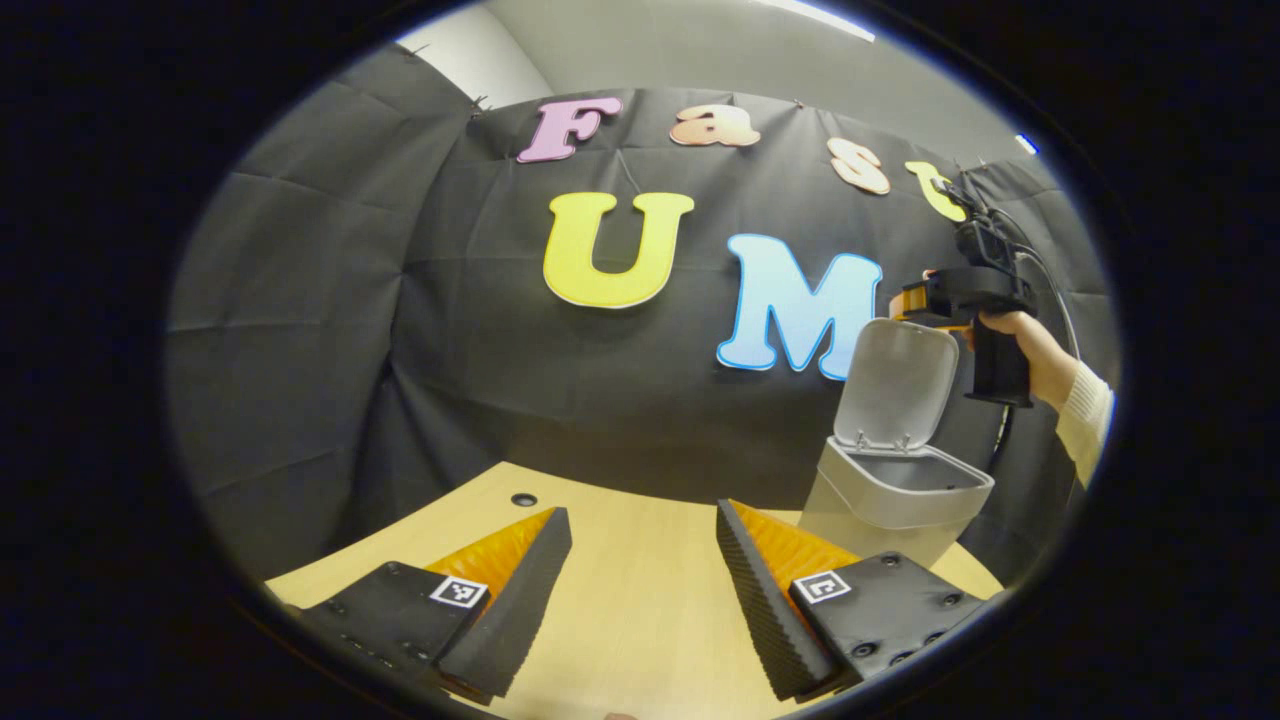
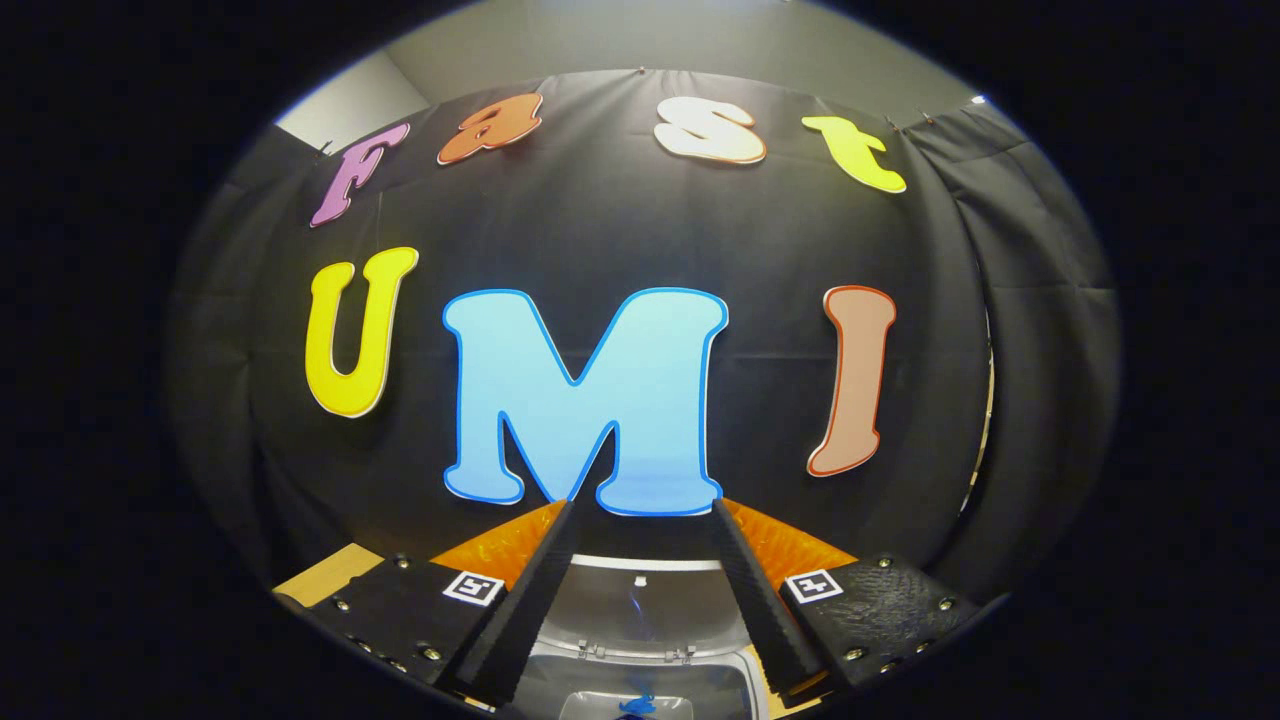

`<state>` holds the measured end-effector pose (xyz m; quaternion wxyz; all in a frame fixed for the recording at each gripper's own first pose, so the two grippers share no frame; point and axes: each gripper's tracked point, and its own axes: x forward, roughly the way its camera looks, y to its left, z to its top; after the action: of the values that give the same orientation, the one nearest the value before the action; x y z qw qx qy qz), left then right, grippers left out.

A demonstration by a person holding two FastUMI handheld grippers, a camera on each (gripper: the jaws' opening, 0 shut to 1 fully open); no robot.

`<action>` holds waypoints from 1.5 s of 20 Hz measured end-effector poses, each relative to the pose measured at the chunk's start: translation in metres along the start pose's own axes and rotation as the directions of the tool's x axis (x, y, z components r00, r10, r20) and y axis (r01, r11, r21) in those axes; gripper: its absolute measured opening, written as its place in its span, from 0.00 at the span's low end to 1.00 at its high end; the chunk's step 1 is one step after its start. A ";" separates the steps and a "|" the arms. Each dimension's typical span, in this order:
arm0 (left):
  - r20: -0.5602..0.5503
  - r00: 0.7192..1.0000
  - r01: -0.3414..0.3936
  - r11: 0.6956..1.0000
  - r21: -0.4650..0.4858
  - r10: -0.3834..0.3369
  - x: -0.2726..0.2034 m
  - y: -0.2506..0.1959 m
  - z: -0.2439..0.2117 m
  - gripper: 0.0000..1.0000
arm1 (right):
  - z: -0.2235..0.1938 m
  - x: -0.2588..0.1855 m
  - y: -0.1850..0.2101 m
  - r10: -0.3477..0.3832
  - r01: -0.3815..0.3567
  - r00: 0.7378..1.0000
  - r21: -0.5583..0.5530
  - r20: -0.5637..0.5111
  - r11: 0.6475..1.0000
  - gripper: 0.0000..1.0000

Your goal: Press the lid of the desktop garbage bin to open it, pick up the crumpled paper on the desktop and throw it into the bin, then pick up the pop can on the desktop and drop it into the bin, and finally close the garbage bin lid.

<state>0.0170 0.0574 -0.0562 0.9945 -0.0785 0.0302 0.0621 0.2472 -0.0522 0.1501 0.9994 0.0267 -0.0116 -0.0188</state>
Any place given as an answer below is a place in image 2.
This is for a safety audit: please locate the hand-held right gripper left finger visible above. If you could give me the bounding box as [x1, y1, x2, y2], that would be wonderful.
[275, 497, 581, 706]

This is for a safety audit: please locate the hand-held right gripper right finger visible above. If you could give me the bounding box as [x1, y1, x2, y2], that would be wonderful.
[712, 497, 1006, 701]

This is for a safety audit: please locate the white desktop garbage bin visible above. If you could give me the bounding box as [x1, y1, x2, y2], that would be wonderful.
[500, 555, 771, 720]

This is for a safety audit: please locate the wooden desktop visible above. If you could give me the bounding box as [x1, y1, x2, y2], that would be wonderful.
[272, 543, 831, 716]

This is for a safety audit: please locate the black backdrop cloth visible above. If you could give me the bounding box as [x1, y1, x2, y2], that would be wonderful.
[165, 68, 1121, 601]

